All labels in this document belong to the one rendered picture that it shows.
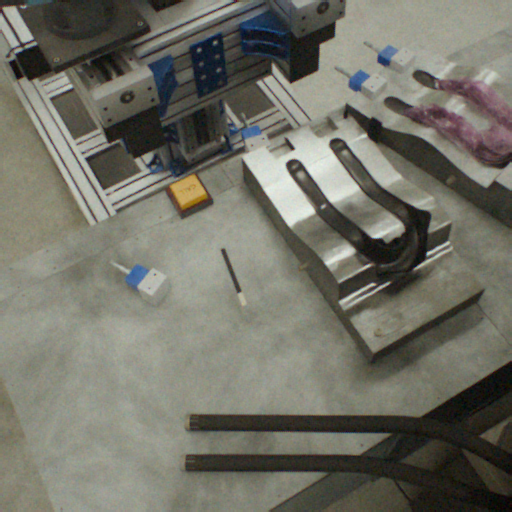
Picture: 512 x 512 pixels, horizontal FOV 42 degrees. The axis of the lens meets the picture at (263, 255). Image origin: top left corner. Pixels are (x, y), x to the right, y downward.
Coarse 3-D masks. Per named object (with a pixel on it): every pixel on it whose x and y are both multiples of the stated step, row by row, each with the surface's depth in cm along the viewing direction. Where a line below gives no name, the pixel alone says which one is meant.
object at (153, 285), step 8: (112, 264) 136; (120, 264) 136; (136, 264) 135; (128, 272) 135; (136, 272) 134; (144, 272) 134; (152, 272) 132; (160, 272) 132; (128, 280) 133; (136, 280) 133; (144, 280) 132; (152, 280) 131; (160, 280) 131; (136, 288) 134; (144, 288) 131; (152, 288) 131; (160, 288) 132; (168, 288) 135; (144, 296) 133; (152, 296) 131; (160, 296) 134
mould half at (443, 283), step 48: (288, 192) 137; (336, 192) 136; (288, 240) 138; (336, 240) 126; (432, 240) 128; (336, 288) 124; (384, 288) 128; (432, 288) 128; (480, 288) 127; (384, 336) 123
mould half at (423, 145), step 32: (416, 64) 157; (448, 64) 156; (352, 96) 152; (384, 96) 152; (416, 96) 152; (448, 96) 147; (384, 128) 148; (416, 128) 143; (480, 128) 143; (416, 160) 148; (448, 160) 140; (480, 192) 139
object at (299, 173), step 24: (336, 144) 142; (288, 168) 139; (360, 168) 140; (312, 192) 137; (384, 192) 135; (336, 216) 133; (408, 216) 130; (360, 240) 127; (384, 240) 123; (408, 240) 130; (384, 264) 129; (408, 264) 129
